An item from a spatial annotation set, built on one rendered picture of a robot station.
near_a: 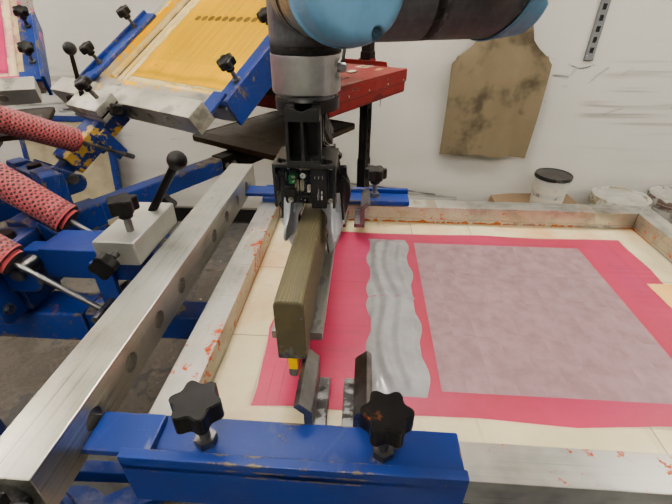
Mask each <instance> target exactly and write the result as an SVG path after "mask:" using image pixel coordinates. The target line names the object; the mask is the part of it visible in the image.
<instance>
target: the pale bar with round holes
mask: <svg viewBox="0 0 672 504"><path fill-rule="evenodd" d="M250 186H255V177H254V168H253V164H235V163H231V164H230V165H229V166H228V168H227V169H226V170H225V171H224V172H223V173H222V175H221V176H220V177H219V178H218V179H217V181H216V182H215V183H214V184H213V185H212V186H211V188H210V189H209V190H208V191H207V192H206V194H205V195H204V196H203V197H202V198H201V200H200V201H199V202H198V203H197V204H196V205H195V207H194V208H193V209H192V210H191V211H190V213H189V214H188V215H187V216H186V217H185V218H184V220H183V221H182V222H181V223H180V224H179V226H178V227H177V228H176V229H175V230H174V231H173V233H172V234H171V235H170V236H169V237H168V239H167V240H166V241H165V242H164V243H163V244H162V246H161V247H160V248H159V249H158V250H157V252H156V253H155V254H154V255H153V256H152V257H151V259H150V260H149V261H148V262H147V263H146V265H145V266H144V267H143V268H142V269H141V270H140V272H139V273H138V274H137V275H136V276H135V278H134V279H133V280H132V281H131V282H130V283H129V285H128V286H127V287H126V288H125V289H124V291H123V292H122V293H121V294H120V295H119V296H118V298H117V299H116V300H115V301H114V302H113V304H112V305H111V306H110V307H109V308H108V309H107V311H106V312H105V313H104V314H103V315H102V317H101V318H100V319H99V320H98V321H97V322H96V324H95V325H94V326H93V327H92V328H91V330H90V331H89V332H88V333H87V334H86V335H85V337H84V338H83V339H82V340H81V341H80V343H79V344H78V345H77V346H76V347H75V348H74V350H73V351H72V352H71V353H70V354H69V356H68V357H67V358H66V359H65V360H64V361H63V363H62V364H61V365H60V366H59V367H58V369H57V370H56V371H55V372H54V373H53V374H52V376H51V377H50V378H49V379H48V380H47V382H46V383H45V384H44V385H43V386H42V387H41V389H40V390H39V391H38V392H37V393H36V395H35V396H34V397H33V398H32V399H31V400H30V402H29V403H28V404H27V405H26V406H25V408H24V409H23V410H22V411H21V412H20V413H19V415H18V416H17V417H16V418H15V419H14V421H13V422H12V423H11V424H10V425H9V426H8V428H7V429H6V430H5V431H4V432H3V434H2V435H1V436H0V484H3V485H9V486H12V487H16V488H18V489H20V490H23V491H24V492H26V493H27V494H29V495H30V496H31V497H32V499H33V501H34V502H33V504H60V502H61V500H62V499H63V497H64V496H65V494H66V492H67V491H68V489H69V487H70V486H71V484H72V483H73V481H74V479H75V478H76V476H77V474H78V473H79V471H80V470H81V468H82V466H83V465H84V463H85V461H86V460H87V458H88V457H89V455H90V454H84V453H83V452H82V447H83V446H84V444H85V443H86V441H87V439H88V438H89V436H90V435H91V433H92V432H93V430H94V429H95V427H96V425H97V424H98V422H99V421H100V419H101V418H102V416H103V414H104V413H105V412H106V411H111V412H116V411H117V409H118V408H119V406H120V404H121V403H122V401H123V400H124V398H125V396H126V395H127V393H128V391H129V390H130V388H131V387H132V385H133V383H134V382H135V380H136V378H137V377H138V375H139V374H140V372H141V370H142V369H143V367H144V365H145V364H146V362H147V360H148V359H149V357H150V356H151V354H152V352H153V351H154V349H155V347H156V346H157V344H158V343H159V341H160V339H161V338H162V336H163V334H164V333H165V331H166V330H167V328H168V326H169V325H170V323H171V321H172V320H173V318H174V317H175V315H176V313H177V312H178V310H179V308H180V307H181V305H182V304H183V302H184V300H185V299H186V297H187V295H188V294H189V292H190V290H191V289H192V287H193V286H194V284H195V282H196V281H197V279H198V277H199V276H200V274H201V273H202V271H203V269H204V268H205V266H206V264H207V263H208V261H209V260H210V258H211V256H212V255H213V253H214V251H215V250H216V248H217V247H218V245H219V243H220V242H221V240H222V238H223V237H224V235H225V234H226V232H227V230H228V229H229V227H230V225H231V224H232V222H233V220H234V219H235V217H236V216H237V214H238V212H239V211H240V209H241V207H242V206H243V204H244V203H245V201H246V199H247V198H248V196H246V194H245V193H246V191H247V190H248V188H249V187H250Z"/></svg>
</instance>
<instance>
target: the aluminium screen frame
mask: <svg viewBox="0 0 672 504"><path fill-rule="evenodd" d="M280 218H282V210H281V208H280V206H279V205H278V207H275V202H263V201H261V203H260V205H259V207H258V209H257V211H256V213H255V214H254V216H253V218H252V220H251V222H250V224H249V226H248V228H247V229H246V231H245V233H244V235H243V237H242V239H241V241H240V243H239V244H238V246H237V248H236V250H235V252H234V254H233V256H232V258H231V259H230V261H229V263H228V265H227V267H226V269H225V271H224V273H223V274H222V276H221V278H220V280H219V282H218V284H217V286H216V288H215V289H214V291H213V293H212V295H211V297H210V299H209V301H208V303H207V304H206V306H205V308H204V310H203V312H202V314H201V316H200V318H199V319H198V321H197V323H196V325H195V327H194V329H193V331H192V333H191V334H190V336H189V338H188V340H187V342H186V344H185V346H184V348H183V349H182V351H181V353H180V355H179V357H178V359H177V361H176V363H175V364H174V366H173V368H172V370H171V372H170V374H169V376H168V378H167V379H166V381H165V383H164V385H163V387H162V389H161V391H160V393H159V394H158V396H157V398H156V400H155V402H154V404H153V406H152V408H151V409H150V411H149V413H148V414H161V415H170V416H171V415H172V410H171V407H170V404H169V401H168V399H169V397H171V396H172V395H174V394H176V393H179V392H181V391H182V390H183V389H184V387H185V385H186V384H187V383H188V382H189V381H191V380H193V381H197V382H199V383H201V384H204V383H207V382H214V379H215V377H216V374H217V372H218V369H219V367H220V364H221V362H222V359H223V357H224V354H225V352H226V350H227V347H228V345H229V342H230V340H231V337H232V335H233V332H234V330H235V327H236V325H237V322H238V320H239V318H240V315H241V313H242V310H243V308H244V305H245V303H246V300H247V298H248V295H249V293H250V291H251V288H252V286H253V283H254V281H255V278H256V276H257V273H258V271H259V268H260V266H261V263H262V261H263V259H264V256H265V254H266V251H267V249H268V246H269V244H270V241H271V239H272V236H273V234H274V232H275V229H276V227H277V224H278V222H279V219H280ZM364 221H388V222H419V223H451V224H483V225H515V226H547V227H578V228H611V229H632V230H633V231H634V232H636V233H637V234H638V235H639V236H640V237H641V238H642V239H644V240H645V241H646V242H647V243H648V244H649V245H651V246H652V247H653V248H654V249H655V250H656V251H657V252H659V253H660V254H661V255H662V256H663V257H664V258H666V259H667V260H668V261H669V262H670V263H671V264H672V224H671V223H670V222H668V221H667V220H666V219H664V218H663V217H661V216H660V215H659V214H657V213H656V212H655V211H653V210H652V209H651V208H649V207H648V206H629V205H593V204H558V203H522V202H487V201H451V200H416V199H409V206H386V205H370V206H369V207H368V208H366V209H365V219H364ZM459 445H460V450H461V455H462V460H463V465H464V470H467V471H468V474H469V479H470V481H469V485H468V488H467V491H466V494H465V497H464V500H463V503H469V504H672V454H656V453H640V452H624V451H608V450H592V449H576V448H560V447H544V446H528V445H512V444H496V443H480V442H463V441H459Z"/></svg>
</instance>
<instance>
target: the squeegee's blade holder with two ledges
mask: <svg viewBox="0 0 672 504"><path fill-rule="evenodd" d="M334 253H335V248H334V249H333V251H332V252H331V253H329V252H328V248H327V242H326V247H325V253H324V259H323V264H322V270H321V276H320V281H319V287H318V293H317V298H316V304H315V310H314V315H313V321H312V327H311V332H310V334H311V340H322V339H323V334H324V326H325V319H326V312H327V304H328V297H329V290H330V283H331V275H332V268H333V261H334ZM271 331H272V337H273V338H276V331H275V322H274V323H273V327H272V330H271Z"/></svg>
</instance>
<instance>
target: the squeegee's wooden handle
mask: <svg viewBox="0 0 672 504"><path fill-rule="evenodd" d="M326 220H327V218H326V214H325V213H324V212H323V210H322V208H312V205H311V203H310V204H308V203H305V205H304V208H303V211H302V214H301V218H300V221H299V224H298V227H297V230H296V233H295V236H294V240H293V243H292V246H291V249H290V252H289V255H288V259H287V262H286V265H285V268H284V271H283V274H282V277H281V281H280V284H279V287H278V290H277V293H276V296H275V300H274V303H273V313H274V322H275V331H276V339H277V348H278V356H279V358H294V359H307V358H308V352H309V346H310V341H311V334H310V332H311V327H312V321H313V315H314V310H315V304H316V298H317V293H318V287H319V281H320V276H321V270H322V264H323V259H324V253H325V247H326V239H327V234H328V231H327V230H326V227H325V224H326Z"/></svg>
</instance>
